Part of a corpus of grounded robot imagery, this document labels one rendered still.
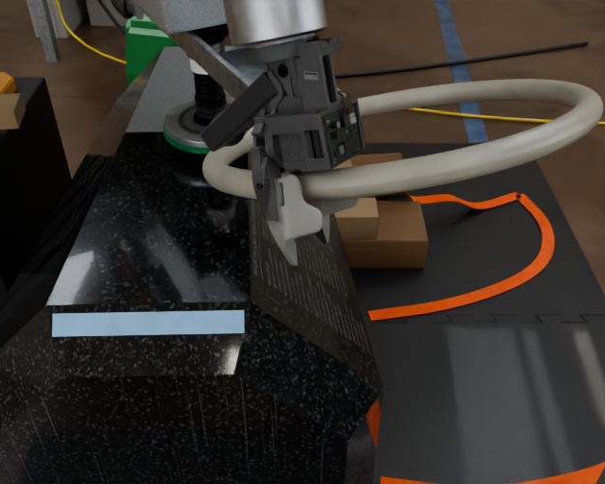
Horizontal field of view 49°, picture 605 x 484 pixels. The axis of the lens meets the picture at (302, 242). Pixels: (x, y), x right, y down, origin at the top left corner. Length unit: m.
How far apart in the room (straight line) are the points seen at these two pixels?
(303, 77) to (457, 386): 1.60
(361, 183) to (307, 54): 0.13
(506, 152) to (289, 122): 0.20
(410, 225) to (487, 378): 0.63
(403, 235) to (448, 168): 1.76
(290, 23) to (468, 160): 0.20
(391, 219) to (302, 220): 1.83
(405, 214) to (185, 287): 1.45
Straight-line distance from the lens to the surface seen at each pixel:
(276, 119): 0.62
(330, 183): 0.64
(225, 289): 1.15
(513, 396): 2.13
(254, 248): 1.24
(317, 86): 0.61
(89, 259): 1.26
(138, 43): 3.10
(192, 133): 1.47
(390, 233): 2.39
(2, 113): 1.84
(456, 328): 2.26
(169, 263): 1.21
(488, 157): 0.64
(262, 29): 0.60
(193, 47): 1.32
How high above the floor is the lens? 1.63
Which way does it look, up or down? 40 degrees down
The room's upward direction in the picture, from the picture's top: straight up
